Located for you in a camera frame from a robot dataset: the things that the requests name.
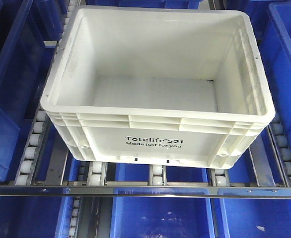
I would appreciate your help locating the shelf roller track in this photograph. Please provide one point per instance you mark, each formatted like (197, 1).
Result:
(73, 216)
(34, 150)
(281, 149)

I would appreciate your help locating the middle centre roller track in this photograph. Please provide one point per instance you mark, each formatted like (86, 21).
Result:
(157, 175)

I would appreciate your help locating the lower right blue bin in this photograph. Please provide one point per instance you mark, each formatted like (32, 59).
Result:
(253, 218)

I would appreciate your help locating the shelf blue bin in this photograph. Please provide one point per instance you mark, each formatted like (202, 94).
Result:
(154, 217)
(275, 50)
(25, 26)

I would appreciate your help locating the middle left roller track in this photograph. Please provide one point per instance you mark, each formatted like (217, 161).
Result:
(97, 172)

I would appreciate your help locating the middle right roller track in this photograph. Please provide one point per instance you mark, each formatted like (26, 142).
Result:
(219, 178)

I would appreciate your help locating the white Totelife plastic tote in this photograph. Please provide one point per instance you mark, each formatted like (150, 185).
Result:
(158, 86)

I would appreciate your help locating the lower left blue bin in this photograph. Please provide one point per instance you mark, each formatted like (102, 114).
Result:
(35, 217)

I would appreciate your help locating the lower shelf roller track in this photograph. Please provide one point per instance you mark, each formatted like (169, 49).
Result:
(73, 216)

